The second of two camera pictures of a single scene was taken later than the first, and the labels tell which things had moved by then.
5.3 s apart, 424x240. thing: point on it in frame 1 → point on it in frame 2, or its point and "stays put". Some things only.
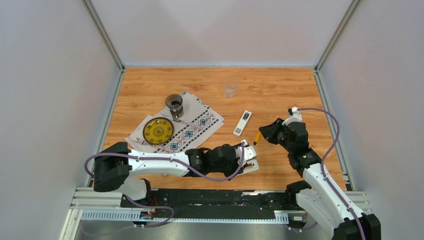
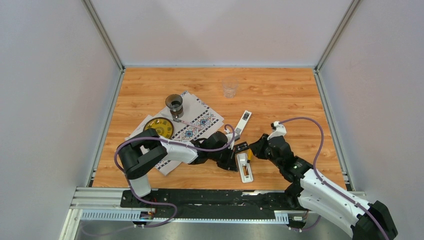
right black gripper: [269, 131] → [257, 147]
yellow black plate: [158, 131] stays put
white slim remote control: [242, 123] stays put
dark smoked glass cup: [174, 102] stays put
